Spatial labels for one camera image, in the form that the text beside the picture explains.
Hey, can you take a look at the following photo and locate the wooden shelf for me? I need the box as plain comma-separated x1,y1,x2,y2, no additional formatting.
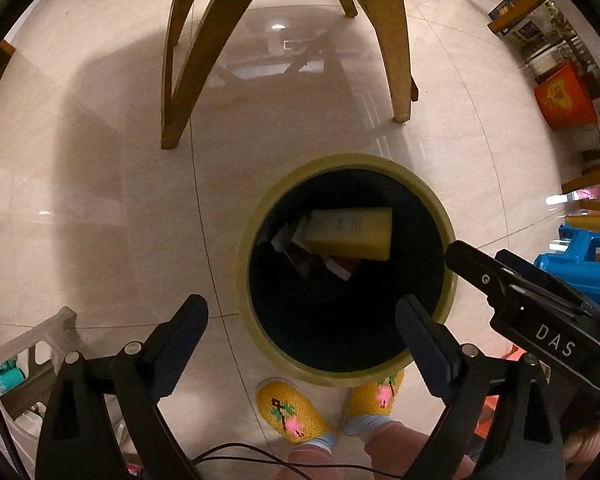
485,0,588,92

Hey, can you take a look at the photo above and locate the round yellow-rimmed trash can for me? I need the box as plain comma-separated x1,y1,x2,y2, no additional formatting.
234,154,457,387

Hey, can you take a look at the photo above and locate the yellow knitted slipper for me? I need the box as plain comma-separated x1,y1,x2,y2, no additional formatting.
341,369,406,436
256,379,334,444

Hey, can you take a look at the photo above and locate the blue plastic stool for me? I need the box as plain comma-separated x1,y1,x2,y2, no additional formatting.
533,222,600,312

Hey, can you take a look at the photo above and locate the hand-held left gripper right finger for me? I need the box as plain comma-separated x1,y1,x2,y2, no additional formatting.
395,295,566,480

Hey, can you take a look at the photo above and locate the black cable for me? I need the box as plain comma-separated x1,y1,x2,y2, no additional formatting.
190,442,406,480

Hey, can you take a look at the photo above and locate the blue printed box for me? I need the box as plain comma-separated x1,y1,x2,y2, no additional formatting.
488,0,515,22

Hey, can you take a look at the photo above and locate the white plastic stool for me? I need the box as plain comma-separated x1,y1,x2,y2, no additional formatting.
0,306,79,423

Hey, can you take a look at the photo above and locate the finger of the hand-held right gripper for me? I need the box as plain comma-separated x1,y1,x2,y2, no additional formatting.
445,240,523,311
495,249,600,318

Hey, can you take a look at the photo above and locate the white paper scrap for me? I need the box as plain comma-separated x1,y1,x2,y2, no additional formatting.
323,256,352,282
270,224,307,252

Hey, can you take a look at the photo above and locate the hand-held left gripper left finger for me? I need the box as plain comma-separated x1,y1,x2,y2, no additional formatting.
35,294,209,480

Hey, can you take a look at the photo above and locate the wooden chair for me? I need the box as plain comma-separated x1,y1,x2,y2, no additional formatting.
561,156,600,213

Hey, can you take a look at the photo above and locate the person's left leg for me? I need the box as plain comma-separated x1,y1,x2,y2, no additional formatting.
285,432,342,480

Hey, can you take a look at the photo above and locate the orange plastic object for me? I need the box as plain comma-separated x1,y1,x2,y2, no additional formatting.
472,350,527,453

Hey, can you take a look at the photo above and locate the person's right hand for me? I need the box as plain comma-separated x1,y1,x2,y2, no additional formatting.
562,407,600,467

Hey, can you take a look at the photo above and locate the teal plastic bottle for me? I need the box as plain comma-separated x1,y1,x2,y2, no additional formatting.
0,364,24,394

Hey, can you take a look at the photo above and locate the orange plastic bucket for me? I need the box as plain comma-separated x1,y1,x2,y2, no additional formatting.
534,62,599,131

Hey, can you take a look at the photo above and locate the person's right leg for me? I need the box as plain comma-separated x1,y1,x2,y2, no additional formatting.
342,412,431,480

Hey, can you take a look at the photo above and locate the person's leg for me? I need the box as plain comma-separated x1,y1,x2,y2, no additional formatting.
285,432,342,480
342,412,431,480

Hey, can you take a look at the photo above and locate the pale yellow carton box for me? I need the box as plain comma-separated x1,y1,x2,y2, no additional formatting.
294,207,394,261

